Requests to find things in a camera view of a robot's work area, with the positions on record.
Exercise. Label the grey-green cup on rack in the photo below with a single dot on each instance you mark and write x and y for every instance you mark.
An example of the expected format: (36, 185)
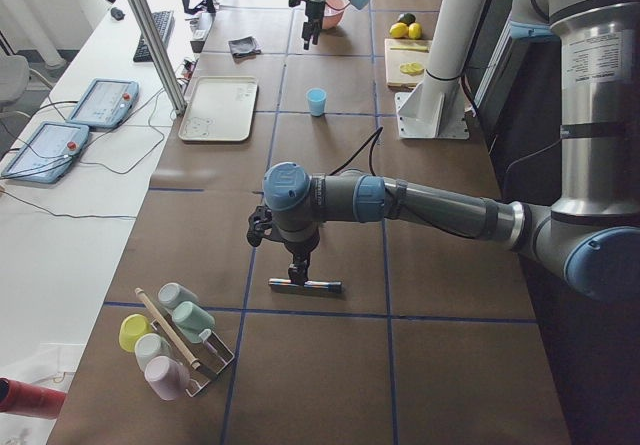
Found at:
(173, 294)

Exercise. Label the aluminium frame post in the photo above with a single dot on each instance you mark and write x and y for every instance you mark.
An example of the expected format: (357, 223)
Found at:
(159, 55)

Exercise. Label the blue teach pendant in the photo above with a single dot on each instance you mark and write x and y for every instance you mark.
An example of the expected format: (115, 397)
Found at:
(48, 154)
(105, 104)

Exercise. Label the red bottle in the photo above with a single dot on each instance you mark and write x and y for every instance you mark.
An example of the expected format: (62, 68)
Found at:
(19, 398)

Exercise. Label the green lime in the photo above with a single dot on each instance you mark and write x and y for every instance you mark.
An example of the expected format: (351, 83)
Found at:
(406, 18)

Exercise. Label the near blue teach pendant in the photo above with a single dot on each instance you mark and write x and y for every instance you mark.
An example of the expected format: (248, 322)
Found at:
(48, 154)

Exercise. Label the green cup on rack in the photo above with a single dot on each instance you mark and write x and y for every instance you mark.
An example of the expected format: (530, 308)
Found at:
(191, 320)

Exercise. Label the wooden cutting board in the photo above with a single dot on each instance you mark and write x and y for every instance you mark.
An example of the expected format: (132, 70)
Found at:
(394, 58)

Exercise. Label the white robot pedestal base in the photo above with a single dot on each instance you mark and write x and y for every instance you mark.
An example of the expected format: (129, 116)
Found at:
(435, 108)

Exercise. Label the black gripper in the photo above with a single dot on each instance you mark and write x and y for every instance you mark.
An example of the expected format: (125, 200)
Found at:
(299, 249)
(314, 9)

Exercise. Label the pink bowl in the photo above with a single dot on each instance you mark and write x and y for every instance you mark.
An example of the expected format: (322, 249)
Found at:
(333, 13)

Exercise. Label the cream bear serving tray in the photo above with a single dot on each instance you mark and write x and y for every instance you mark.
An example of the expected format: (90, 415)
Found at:
(220, 109)

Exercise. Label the metal cup rack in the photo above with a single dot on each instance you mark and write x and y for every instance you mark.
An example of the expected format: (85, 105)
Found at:
(210, 358)

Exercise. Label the steel muddler with black tip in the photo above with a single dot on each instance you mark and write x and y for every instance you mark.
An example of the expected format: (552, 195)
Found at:
(309, 286)

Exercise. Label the pink cup on rack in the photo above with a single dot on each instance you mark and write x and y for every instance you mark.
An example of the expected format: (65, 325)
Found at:
(167, 377)

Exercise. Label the yellow cup on rack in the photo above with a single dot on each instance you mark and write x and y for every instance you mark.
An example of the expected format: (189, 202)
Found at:
(132, 328)

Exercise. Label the lemon slices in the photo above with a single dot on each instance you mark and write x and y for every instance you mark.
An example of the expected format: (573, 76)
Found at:
(412, 68)

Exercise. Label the black computer mouse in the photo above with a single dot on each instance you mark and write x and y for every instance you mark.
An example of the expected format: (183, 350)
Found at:
(117, 14)

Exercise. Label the pale white cup on rack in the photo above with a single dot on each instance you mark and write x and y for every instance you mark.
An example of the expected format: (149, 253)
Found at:
(150, 346)

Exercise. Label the whole yellow lemon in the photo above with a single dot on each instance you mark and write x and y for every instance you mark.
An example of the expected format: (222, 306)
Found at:
(398, 30)

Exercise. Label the folded grey purple cloth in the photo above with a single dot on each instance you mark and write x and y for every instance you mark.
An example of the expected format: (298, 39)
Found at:
(244, 47)

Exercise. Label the light blue plastic cup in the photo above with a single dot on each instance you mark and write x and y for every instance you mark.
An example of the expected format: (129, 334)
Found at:
(316, 101)

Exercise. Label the far blue teach pendant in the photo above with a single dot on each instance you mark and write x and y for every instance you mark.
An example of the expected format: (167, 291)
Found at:
(105, 104)

